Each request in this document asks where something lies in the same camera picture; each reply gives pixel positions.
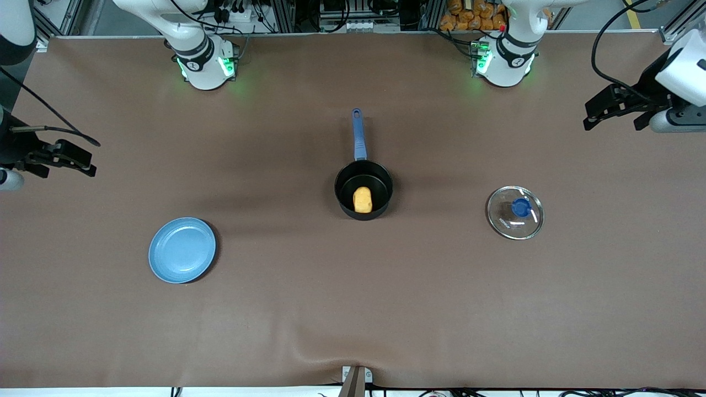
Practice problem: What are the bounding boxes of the glass lid with blue knob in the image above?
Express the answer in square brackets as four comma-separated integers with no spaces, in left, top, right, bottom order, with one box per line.
[486,186,545,240]

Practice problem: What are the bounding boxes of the blue plate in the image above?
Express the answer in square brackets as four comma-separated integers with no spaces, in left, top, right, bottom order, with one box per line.
[148,217,217,285]

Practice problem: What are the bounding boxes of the orange bag pile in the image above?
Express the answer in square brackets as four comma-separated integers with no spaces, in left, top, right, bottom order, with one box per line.
[440,0,508,32]

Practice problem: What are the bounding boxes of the brown table cloth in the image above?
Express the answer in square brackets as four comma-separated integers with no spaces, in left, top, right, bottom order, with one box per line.
[0,30,706,389]

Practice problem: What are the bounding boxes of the white power strip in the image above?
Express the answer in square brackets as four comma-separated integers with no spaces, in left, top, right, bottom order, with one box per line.
[212,3,254,24]

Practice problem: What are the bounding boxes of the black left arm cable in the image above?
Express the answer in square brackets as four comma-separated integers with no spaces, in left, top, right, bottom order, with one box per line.
[591,0,671,104]

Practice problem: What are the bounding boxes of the aluminium extrusion post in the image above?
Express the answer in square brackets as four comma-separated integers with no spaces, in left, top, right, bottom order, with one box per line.
[418,0,445,31]

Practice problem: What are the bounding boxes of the black pot with blue handle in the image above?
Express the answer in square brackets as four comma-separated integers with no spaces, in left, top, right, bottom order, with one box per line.
[334,108,394,221]

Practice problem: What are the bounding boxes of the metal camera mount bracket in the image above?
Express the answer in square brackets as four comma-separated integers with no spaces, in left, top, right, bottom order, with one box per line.
[341,366,373,397]

